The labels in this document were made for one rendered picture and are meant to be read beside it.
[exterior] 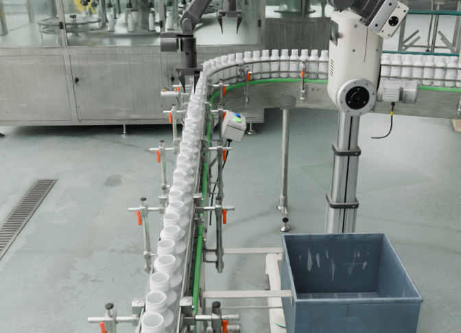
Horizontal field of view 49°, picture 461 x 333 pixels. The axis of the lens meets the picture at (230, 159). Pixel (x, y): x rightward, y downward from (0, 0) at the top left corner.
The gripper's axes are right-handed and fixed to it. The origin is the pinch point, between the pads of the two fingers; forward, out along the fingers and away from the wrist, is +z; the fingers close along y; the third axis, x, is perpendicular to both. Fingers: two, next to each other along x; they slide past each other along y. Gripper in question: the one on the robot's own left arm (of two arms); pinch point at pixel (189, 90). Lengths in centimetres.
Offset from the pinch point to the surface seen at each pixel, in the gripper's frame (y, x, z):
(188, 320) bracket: 6, -103, 18
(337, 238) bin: 47, -51, 32
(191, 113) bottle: 0.7, -1.8, 8.0
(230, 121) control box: 15.0, 5.4, 13.6
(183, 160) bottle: 0.6, -43.3, 9.3
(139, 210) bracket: -11, -58, 18
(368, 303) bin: 48, -82, 31
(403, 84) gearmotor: 113, 94, 21
